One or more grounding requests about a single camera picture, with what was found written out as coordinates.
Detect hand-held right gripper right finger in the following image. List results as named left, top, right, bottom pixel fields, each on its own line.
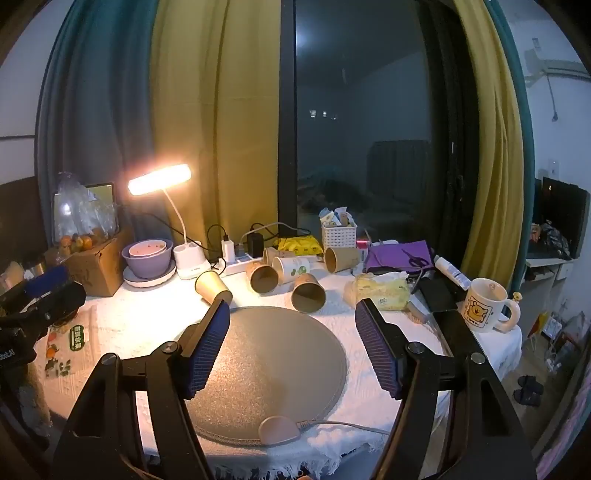
left=355, top=298, right=539, bottom=480

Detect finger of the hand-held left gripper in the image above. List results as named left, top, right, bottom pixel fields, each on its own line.
left=0, top=265, right=71, bottom=311
left=14, top=281, right=88, bottom=334

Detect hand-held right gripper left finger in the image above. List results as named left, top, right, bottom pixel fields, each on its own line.
left=52, top=299, right=232, bottom=480

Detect yellowish paper cup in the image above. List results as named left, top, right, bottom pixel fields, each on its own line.
left=194, top=270, right=233, bottom=305

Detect white printed paper cup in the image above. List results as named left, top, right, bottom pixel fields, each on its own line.
left=271, top=256, right=311, bottom=286

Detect printed plastic packet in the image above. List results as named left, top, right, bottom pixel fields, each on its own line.
left=44, top=320, right=91, bottom=380

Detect cardboard box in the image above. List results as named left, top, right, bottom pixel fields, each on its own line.
left=54, top=227, right=136, bottom=298

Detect yellow tissue pack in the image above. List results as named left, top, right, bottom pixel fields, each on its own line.
left=352, top=272, right=413, bottom=312

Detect round grey heating mat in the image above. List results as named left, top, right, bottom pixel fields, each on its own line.
left=182, top=306, right=348, bottom=446

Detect clear plastic bag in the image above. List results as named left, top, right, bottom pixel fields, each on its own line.
left=52, top=171, right=122, bottom=252

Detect black wallet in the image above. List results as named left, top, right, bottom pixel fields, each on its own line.
left=414, top=278, right=459, bottom=313

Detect white plate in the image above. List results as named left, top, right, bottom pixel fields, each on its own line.
left=122, top=259, right=178, bottom=289

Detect white power strip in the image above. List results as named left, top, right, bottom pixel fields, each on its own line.
left=216, top=255, right=260, bottom=277

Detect purple bowl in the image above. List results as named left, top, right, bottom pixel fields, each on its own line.
left=121, top=239, right=174, bottom=280

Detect purple cloth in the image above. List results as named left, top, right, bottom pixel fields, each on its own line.
left=364, top=240, right=435, bottom=274

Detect pink bowl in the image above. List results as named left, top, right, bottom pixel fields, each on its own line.
left=129, top=239, right=167, bottom=260

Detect black scissors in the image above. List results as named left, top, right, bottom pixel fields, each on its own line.
left=401, top=248, right=431, bottom=269

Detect tablet screen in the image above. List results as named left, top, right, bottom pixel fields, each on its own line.
left=86, top=183, right=115, bottom=205

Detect pink mat controller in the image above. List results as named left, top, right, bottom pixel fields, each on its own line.
left=258, top=415, right=300, bottom=446

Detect white tube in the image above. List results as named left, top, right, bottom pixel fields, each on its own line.
left=434, top=256, right=472, bottom=290

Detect white bear mug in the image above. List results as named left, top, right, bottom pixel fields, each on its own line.
left=459, top=277, right=522, bottom=334

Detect white plastic basket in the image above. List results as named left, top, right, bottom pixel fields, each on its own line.
left=318, top=206, right=359, bottom=250

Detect yellow snack packet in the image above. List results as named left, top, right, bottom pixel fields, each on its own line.
left=276, top=235, right=323, bottom=256

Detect white desk lamp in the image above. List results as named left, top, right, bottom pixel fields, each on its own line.
left=128, top=163, right=212, bottom=281

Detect dark slippers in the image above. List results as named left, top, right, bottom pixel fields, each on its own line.
left=513, top=375, right=546, bottom=408

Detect teal curtain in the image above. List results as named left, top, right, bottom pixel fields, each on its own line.
left=36, top=0, right=158, bottom=296
left=487, top=0, right=537, bottom=326

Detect white side desk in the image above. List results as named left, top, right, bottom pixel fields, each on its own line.
left=525, top=256, right=575, bottom=298

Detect black monitor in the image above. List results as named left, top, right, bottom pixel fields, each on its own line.
left=539, top=176, right=591, bottom=260

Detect yellow curtain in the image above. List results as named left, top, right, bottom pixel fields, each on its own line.
left=148, top=0, right=283, bottom=265
left=451, top=0, right=526, bottom=292

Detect white air conditioner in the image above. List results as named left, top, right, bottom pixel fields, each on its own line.
left=522, top=56, right=588, bottom=85

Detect white mat cable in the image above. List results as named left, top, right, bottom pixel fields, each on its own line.
left=297, top=420, right=393, bottom=435

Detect black window frame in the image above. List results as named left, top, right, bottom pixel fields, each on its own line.
left=276, top=0, right=467, bottom=259

